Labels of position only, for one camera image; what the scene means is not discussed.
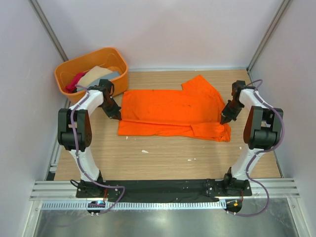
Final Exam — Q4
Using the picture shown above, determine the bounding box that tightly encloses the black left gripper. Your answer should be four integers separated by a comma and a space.
100, 97, 121, 120

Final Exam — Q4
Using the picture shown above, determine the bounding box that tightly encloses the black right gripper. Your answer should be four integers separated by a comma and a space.
221, 100, 244, 124

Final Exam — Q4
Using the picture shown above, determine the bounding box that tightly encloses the orange t shirt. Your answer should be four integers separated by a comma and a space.
118, 75, 231, 142

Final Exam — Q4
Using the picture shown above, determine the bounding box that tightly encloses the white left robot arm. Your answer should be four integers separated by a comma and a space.
57, 79, 121, 198

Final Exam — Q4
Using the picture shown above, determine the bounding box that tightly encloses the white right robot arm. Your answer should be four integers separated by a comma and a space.
221, 80, 284, 196

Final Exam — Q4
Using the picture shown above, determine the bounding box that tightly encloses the blue grey folded shirt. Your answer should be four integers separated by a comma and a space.
76, 71, 120, 92

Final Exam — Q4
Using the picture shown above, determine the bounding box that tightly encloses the beige folded shirt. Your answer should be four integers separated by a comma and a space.
77, 66, 113, 88

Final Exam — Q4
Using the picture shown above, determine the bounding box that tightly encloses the red crumpled shirt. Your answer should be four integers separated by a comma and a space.
65, 72, 86, 93

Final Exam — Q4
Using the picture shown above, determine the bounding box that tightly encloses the orange plastic bin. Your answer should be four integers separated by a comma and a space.
54, 47, 128, 104

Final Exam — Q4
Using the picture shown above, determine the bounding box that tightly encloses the white slotted cable duct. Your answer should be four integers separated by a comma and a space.
41, 200, 226, 211

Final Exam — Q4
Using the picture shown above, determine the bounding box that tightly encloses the aluminium frame rail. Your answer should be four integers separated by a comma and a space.
30, 178, 299, 203

